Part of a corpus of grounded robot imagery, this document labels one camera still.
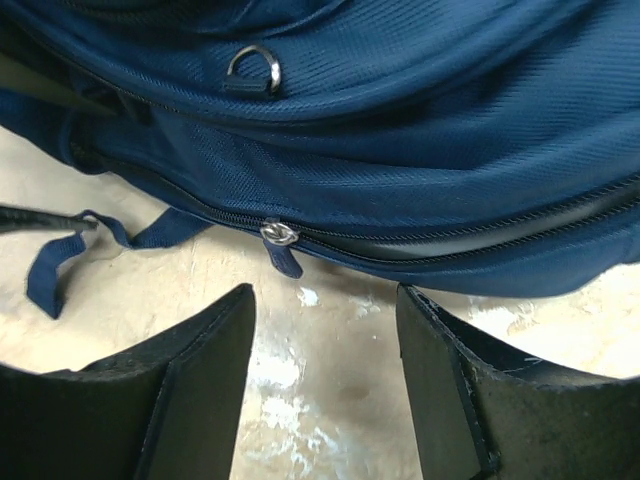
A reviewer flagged navy blue student backpack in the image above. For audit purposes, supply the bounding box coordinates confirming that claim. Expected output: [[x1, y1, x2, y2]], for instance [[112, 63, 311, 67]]
[[1, 1, 639, 298]]

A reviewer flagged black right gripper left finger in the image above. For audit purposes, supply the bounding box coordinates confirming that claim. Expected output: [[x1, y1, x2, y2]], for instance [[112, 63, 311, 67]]
[[1, 284, 256, 480]]

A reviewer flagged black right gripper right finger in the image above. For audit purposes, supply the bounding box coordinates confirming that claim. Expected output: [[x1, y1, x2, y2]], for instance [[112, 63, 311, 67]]
[[396, 285, 639, 479]]

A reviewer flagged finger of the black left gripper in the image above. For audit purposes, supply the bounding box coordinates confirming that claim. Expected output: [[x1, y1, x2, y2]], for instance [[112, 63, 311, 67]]
[[0, 205, 98, 235]]

